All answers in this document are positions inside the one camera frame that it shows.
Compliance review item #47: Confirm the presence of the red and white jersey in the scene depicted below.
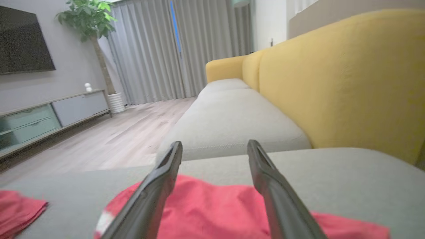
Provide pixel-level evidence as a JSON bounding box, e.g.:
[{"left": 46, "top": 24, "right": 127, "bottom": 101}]
[{"left": 0, "top": 190, "right": 49, "bottom": 239}]

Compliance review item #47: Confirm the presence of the grey curtain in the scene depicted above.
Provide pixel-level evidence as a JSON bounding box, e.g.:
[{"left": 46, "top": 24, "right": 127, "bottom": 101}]
[
  {"left": 173, "top": 0, "right": 254, "bottom": 99},
  {"left": 106, "top": 0, "right": 186, "bottom": 105}
]

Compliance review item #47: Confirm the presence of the white ribbed plant pot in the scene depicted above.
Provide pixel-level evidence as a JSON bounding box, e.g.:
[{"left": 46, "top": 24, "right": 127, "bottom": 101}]
[{"left": 107, "top": 92, "right": 126, "bottom": 114}]

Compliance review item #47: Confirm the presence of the red garment white mint trim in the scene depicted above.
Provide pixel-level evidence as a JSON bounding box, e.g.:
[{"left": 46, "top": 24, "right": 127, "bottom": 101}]
[{"left": 94, "top": 174, "right": 390, "bottom": 239}]

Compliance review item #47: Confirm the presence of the green potted tree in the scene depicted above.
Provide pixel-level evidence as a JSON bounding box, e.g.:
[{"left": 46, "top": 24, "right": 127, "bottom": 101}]
[{"left": 56, "top": 0, "right": 117, "bottom": 95}]

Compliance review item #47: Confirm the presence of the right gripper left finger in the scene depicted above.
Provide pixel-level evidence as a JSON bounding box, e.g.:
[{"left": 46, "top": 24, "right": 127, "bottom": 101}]
[{"left": 101, "top": 141, "right": 183, "bottom": 239}]

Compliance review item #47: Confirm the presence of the black flat television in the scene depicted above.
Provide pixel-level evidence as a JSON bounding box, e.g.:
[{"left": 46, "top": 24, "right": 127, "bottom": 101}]
[{"left": 0, "top": 5, "right": 56, "bottom": 75}]

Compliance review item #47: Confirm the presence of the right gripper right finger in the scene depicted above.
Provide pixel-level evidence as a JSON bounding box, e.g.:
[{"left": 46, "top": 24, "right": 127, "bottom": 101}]
[{"left": 247, "top": 140, "right": 327, "bottom": 239}]

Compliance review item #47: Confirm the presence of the grey green tv cabinet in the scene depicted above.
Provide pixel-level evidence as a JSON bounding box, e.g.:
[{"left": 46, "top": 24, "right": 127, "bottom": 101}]
[{"left": 0, "top": 89, "right": 112, "bottom": 160}]

